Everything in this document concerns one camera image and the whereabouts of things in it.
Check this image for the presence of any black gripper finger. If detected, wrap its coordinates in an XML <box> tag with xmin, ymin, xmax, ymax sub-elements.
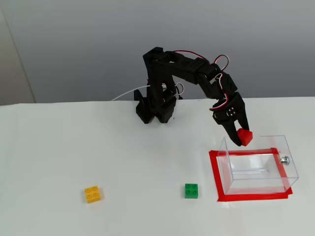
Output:
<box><xmin>217</xmin><ymin>120</ymin><xmax>243</xmax><ymax>148</ymax></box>
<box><xmin>236</xmin><ymin>111</ymin><xmax>251</xmax><ymax>131</ymax></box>

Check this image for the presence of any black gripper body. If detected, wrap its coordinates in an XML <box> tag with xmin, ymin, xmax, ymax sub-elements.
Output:
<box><xmin>212</xmin><ymin>92</ymin><xmax>246</xmax><ymax>125</ymax></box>

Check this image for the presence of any red lego brick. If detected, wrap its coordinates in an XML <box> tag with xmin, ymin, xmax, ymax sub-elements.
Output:
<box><xmin>237</xmin><ymin>128</ymin><xmax>253</xmax><ymax>147</ymax></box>

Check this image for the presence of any transparent plastic box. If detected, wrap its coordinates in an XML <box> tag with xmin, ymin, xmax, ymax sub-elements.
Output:
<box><xmin>217</xmin><ymin>135</ymin><xmax>300</xmax><ymax>195</ymax></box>

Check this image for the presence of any green lego brick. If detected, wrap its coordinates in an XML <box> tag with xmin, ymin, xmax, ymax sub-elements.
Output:
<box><xmin>185</xmin><ymin>183</ymin><xmax>199</xmax><ymax>200</ymax></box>

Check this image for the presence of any yellow lego brick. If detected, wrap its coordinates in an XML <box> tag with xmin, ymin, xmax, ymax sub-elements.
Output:
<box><xmin>84</xmin><ymin>185</ymin><xmax>102</xmax><ymax>204</ymax></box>

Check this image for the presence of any black table clamp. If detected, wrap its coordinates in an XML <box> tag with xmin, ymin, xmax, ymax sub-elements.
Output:
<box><xmin>133</xmin><ymin>89</ymin><xmax>148</xmax><ymax>123</ymax></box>

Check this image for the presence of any wrist servo wire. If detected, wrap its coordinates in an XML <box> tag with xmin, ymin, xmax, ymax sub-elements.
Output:
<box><xmin>209</xmin><ymin>73</ymin><xmax>231</xmax><ymax>112</ymax></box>

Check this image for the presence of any red tape frame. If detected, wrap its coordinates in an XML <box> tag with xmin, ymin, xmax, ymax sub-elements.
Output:
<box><xmin>208</xmin><ymin>147</ymin><xmax>293</xmax><ymax>203</ymax></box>

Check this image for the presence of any arm servo wire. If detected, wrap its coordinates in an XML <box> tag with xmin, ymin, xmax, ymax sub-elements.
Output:
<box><xmin>172</xmin><ymin>50</ymin><xmax>232</xmax><ymax>71</ymax></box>

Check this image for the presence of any white cable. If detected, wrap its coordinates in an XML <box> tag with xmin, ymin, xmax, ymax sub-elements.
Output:
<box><xmin>110</xmin><ymin>85</ymin><xmax>151</xmax><ymax>101</ymax></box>

